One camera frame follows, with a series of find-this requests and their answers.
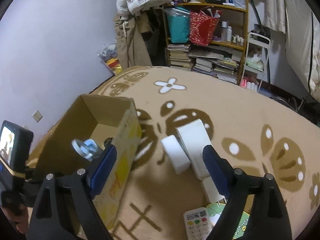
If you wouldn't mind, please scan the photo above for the red patterned gift bag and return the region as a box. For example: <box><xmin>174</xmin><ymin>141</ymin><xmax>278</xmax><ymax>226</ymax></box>
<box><xmin>189</xmin><ymin>7</ymin><xmax>221</xmax><ymax>46</ymax></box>

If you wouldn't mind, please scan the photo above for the beige patterned carpet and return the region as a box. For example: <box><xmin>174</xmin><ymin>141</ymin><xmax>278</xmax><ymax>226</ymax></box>
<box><xmin>92</xmin><ymin>66</ymin><xmax>319</xmax><ymax>239</ymax></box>

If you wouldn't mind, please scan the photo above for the brown cardboard box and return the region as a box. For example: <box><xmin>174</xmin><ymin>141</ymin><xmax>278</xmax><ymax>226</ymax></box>
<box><xmin>29</xmin><ymin>94</ymin><xmax>142</xmax><ymax>229</ymax></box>

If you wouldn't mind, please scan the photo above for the small white adapter box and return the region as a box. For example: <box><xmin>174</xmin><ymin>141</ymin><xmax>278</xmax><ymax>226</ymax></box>
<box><xmin>201</xmin><ymin>177</ymin><xmax>224</xmax><ymax>203</ymax></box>

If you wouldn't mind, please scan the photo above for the white metal trolley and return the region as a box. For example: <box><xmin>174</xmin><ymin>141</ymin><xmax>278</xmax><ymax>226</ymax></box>
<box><xmin>240</xmin><ymin>32</ymin><xmax>271</xmax><ymax>92</ymax></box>

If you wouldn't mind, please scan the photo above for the plush toy bag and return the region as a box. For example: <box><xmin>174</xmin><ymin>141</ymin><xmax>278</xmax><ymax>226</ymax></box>
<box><xmin>97</xmin><ymin>42</ymin><xmax>123</xmax><ymax>75</ymax></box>

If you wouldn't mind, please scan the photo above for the long white box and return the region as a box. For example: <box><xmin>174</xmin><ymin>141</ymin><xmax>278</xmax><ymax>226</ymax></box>
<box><xmin>176</xmin><ymin>119</ymin><xmax>211</xmax><ymax>180</ymax></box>

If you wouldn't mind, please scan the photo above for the light blue flashlight with strap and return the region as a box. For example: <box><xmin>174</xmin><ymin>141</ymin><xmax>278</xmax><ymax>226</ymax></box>
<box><xmin>72</xmin><ymin>139</ymin><xmax>103</xmax><ymax>161</ymax></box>

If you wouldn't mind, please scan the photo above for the stack of books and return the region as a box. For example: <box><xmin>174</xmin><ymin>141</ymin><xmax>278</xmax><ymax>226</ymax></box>
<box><xmin>167</xmin><ymin>44</ymin><xmax>194</xmax><ymax>71</ymax></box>

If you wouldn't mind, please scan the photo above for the upper wall socket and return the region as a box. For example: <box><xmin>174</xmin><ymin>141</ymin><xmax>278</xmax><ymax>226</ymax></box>
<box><xmin>32</xmin><ymin>110</ymin><xmax>43</xmax><ymax>123</ymax></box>

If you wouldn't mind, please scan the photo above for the small white rounded box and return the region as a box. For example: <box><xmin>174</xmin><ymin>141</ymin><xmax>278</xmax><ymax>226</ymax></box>
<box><xmin>161</xmin><ymin>135</ymin><xmax>191</xmax><ymax>175</ymax></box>

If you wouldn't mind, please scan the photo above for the teal storage bag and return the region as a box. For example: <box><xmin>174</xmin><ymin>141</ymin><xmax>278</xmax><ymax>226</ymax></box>
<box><xmin>164</xmin><ymin>7</ymin><xmax>190</xmax><ymax>43</ymax></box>

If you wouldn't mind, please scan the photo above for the wooden bookshelf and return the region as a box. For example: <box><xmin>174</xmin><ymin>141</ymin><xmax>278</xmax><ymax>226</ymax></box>
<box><xmin>163</xmin><ymin>0</ymin><xmax>249</xmax><ymax>85</ymax></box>

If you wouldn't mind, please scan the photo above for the white remote control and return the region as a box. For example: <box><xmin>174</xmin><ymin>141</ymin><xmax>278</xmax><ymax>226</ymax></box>
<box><xmin>183</xmin><ymin>207</ymin><xmax>212</xmax><ymax>240</ymax></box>

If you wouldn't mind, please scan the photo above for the beige hanging coat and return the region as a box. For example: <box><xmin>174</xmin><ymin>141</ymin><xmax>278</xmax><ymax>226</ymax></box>
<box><xmin>113</xmin><ymin>14</ymin><xmax>152</xmax><ymax>70</ymax></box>

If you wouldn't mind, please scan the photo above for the green white card package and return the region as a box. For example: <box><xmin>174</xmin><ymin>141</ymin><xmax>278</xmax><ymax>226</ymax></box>
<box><xmin>206</xmin><ymin>202</ymin><xmax>251</xmax><ymax>240</ymax></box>

